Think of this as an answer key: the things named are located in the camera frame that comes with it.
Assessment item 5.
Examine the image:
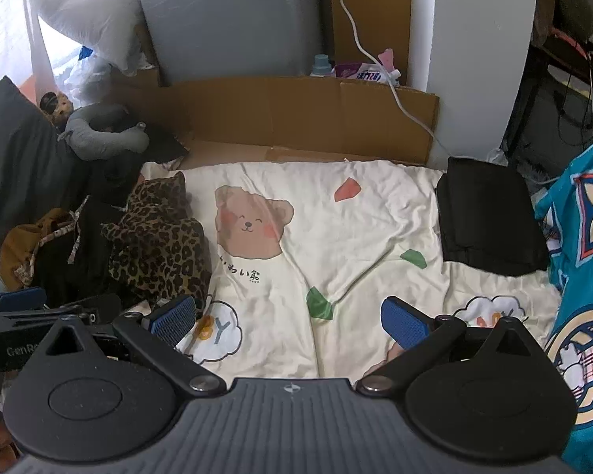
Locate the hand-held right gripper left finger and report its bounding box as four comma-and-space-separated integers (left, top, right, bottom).
44, 295, 227, 397

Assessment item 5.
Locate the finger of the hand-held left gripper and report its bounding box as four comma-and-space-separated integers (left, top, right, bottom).
0, 287, 47, 313
0, 294, 123, 329

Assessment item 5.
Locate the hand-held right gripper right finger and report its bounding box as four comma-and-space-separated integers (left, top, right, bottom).
357, 296, 544, 397

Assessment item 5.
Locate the leopard print garment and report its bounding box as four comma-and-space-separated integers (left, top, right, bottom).
101, 172, 213, 313

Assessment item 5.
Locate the pile of black clothes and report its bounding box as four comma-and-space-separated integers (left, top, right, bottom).
32, 153, 144, 307

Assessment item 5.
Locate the brown cloth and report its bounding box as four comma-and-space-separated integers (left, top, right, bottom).
0, 207, 80, 290

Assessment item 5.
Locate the white bear print bedsheet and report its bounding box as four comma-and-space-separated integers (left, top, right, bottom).
138, 160, 564, 381

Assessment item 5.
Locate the folded black garment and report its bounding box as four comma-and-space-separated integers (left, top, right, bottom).
435, 156, 550, 277

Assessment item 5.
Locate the dark grey pillow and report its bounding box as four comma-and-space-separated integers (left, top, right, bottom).
0, 75, 87, 292

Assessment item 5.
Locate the black cloth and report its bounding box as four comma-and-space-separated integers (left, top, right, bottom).
141, 123, 189, 161

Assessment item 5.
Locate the grey neck pillow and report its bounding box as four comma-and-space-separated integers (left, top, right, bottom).
57, 103, 149, 161

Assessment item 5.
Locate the teal printed blanket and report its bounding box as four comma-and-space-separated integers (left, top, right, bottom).
534, 133, 593, 474

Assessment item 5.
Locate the small plush toy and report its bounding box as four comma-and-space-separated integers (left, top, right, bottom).
40, 90, 75, 132

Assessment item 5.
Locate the brown cardboard sheet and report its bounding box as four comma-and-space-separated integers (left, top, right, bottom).
106, 76, 440, 171

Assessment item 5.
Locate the clear plastic bag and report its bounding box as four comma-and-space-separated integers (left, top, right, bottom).
54, 44, 114, 104

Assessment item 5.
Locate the white purple refill pouch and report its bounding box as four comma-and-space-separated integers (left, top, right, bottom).
335, 49, 403, 87

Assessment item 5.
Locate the white curtain strip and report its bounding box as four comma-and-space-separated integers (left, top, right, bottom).
20, 0, 55, 104

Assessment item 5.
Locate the blue cap detergent bottle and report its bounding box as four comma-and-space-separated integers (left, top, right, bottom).
310, 53, 334, 79

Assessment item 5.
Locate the white pillow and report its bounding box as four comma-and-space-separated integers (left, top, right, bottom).
32, 0, 149, 77

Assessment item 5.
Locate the grey upright panel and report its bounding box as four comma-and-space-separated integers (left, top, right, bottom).
136, 0, 337, 87

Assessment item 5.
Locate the black desk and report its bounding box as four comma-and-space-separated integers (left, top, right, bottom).
504, 24, 593, 159

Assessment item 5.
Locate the upright brown cardboard box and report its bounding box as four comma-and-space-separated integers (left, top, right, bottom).
330, 0, 412, 80

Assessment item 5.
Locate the white cable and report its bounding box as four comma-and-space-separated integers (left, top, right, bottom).
329, 0, 505, 159

